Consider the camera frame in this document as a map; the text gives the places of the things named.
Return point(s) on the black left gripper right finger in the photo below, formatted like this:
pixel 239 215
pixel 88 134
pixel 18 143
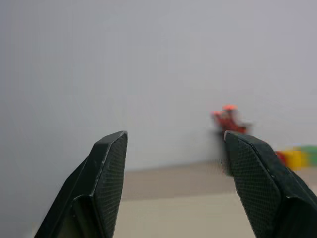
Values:
pixel 267 188

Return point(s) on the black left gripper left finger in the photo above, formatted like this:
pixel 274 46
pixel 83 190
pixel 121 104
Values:
pixel 99 188

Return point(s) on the red yellow green blurred object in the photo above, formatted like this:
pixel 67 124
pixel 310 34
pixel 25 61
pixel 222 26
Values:
pixel 297 157

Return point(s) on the orange red blurred object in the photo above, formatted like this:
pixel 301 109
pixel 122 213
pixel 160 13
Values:
pixel 229 120

